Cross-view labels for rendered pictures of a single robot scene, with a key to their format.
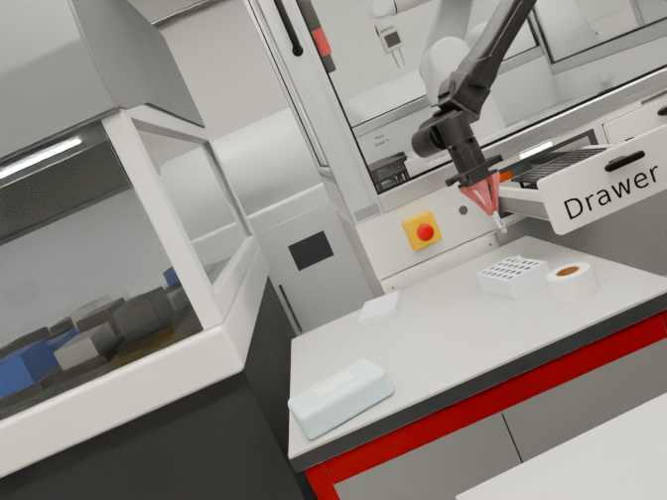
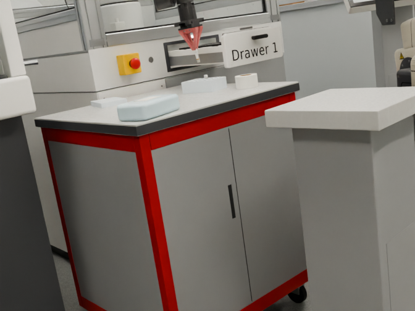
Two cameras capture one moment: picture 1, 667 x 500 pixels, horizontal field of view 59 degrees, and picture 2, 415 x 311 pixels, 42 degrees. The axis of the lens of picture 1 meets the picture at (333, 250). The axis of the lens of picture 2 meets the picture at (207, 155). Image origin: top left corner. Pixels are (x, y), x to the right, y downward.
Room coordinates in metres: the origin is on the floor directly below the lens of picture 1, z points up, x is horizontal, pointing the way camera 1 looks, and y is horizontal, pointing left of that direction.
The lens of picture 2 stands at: (-0.27, 0.87, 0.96)
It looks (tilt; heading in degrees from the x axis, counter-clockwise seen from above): 13 degrees down; 320
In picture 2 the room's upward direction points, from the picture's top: 8 degrees counter-clockwise
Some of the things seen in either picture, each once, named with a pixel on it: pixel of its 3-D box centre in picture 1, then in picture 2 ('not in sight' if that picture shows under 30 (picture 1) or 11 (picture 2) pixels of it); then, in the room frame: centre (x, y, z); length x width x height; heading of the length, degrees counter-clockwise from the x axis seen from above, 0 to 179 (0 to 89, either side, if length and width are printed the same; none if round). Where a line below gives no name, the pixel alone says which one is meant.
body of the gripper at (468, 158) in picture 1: (467, 159); (187, 14); (1.13, -0.31, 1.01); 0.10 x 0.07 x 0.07; 111
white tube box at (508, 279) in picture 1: (512, 277); (204, 84); (1.08, -0.29, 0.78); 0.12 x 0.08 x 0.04; 11
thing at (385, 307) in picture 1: (380, 308); (108, 102); (1.29, -0.04, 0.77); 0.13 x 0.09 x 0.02; 165
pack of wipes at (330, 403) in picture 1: (339, 396); (149, 107); (0.87, 0.08, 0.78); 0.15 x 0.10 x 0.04; 104
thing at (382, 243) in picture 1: (494, 167); (136, 57); (1.88, -0.58, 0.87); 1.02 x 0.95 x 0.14; 90
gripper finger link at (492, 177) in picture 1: (480, 193); (191, 36); (1.13, -0.30, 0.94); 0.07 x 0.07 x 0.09; 21
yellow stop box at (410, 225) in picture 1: (421, 230); (129, 63); (1.38, -0.21, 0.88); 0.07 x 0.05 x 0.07; 90
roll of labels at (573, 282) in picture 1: (572, 282); (246, 81); (0.92, -0.33, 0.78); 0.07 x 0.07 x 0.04
